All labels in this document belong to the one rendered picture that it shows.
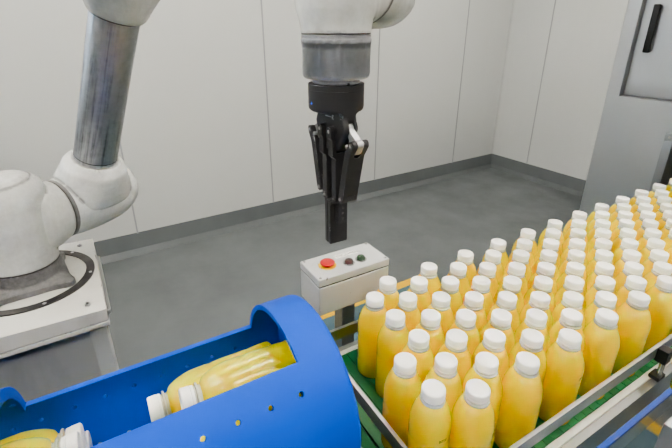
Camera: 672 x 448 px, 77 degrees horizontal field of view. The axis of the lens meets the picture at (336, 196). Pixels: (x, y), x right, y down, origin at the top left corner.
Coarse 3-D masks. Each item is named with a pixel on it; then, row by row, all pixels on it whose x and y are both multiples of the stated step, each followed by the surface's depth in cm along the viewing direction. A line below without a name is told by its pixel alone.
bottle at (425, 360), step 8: (408, 344) 80; (408, 352) 79; (416, 352) 78; (424, 352) 78; (432, 352) 81; (416, 360) 78; (424, 360) 78; (432, 360) 79; (416, 368) 78; (424, 368) 78; (424, 376) 79
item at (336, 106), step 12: (312, 84) 54; (348, 84) 53; (360, 84) 54; (312, 96) 55; (324, 96) 53; (336, 96) 53; (348, 96) 53; (360, 96) 55; (312, 108) 55; (324, 108) 54; (336, 108) 54; (348, 108) 54; (360, 108) 55; (324, 120) 59; (336, 120) 56; (348, 120) 55; (336, 132) 56; (348, 132) 55; (336, 144) 57
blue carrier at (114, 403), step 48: (240, 336) 76; (288, 336) 60; (96, 384) 65; (144, 384) 70; (288, 384) 55; (336, 384) 57; (0, 432) 61; (96, 432) 67; (144, 432) 48; (192, 432) 49; (240, 432) 51; (288, 432) 53; (336, 432) 56
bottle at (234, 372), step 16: (256, 352) 63; (272, 352) 63; (288, 352) 64; (224, 368) 60; (240, 368) 60; (256, 368) 61; (272, 368) 61; (208, 384) 58; (224, 384) 58; (240, 384) 59
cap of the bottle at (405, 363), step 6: (402, 354) 75; (408, 354) 75; (396, 360) 73; (402, 360) 73; (408, 360) 73; (414, 360) 73; (396, 366) 73; (402, 366) 72; (408, 366) 72; (414, 366) 72; (402, 372) 72; (408, 372) 72
